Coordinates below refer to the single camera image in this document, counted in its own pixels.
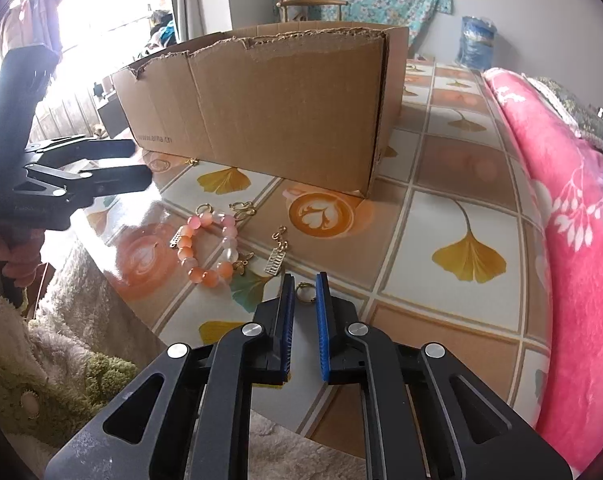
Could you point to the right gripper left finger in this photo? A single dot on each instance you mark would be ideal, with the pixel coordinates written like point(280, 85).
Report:
point(276, 316)

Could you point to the gold ring earring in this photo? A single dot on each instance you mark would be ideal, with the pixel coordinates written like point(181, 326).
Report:
point(306, 293)

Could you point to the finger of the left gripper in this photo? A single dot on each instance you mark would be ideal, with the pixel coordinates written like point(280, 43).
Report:
point(60, 152)
point(85, 185)

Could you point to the gold rectangular pendant earring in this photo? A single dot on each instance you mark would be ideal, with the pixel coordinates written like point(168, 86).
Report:
point(278, 253)

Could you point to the dark grey board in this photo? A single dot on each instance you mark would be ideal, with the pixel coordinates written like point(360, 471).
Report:
point(112, 115)

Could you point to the wooden chair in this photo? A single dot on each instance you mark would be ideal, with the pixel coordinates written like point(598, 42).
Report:
point(300, 10)

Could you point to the blue water bottle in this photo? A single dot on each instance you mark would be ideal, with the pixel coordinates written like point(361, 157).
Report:
point(476, 43)

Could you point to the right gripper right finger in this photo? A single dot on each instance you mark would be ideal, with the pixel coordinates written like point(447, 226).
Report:
point(341, 362)

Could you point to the gold clover earring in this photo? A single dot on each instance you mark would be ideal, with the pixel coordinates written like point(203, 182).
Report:
point(243, 210)

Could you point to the pink floral blanket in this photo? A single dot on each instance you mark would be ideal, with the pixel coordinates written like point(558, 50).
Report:
point(567, 175)

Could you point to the left hand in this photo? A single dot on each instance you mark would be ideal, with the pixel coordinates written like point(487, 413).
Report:
point(21, 261)

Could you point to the brown cardboard box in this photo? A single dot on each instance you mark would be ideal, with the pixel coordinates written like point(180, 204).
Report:
point(312, 102)

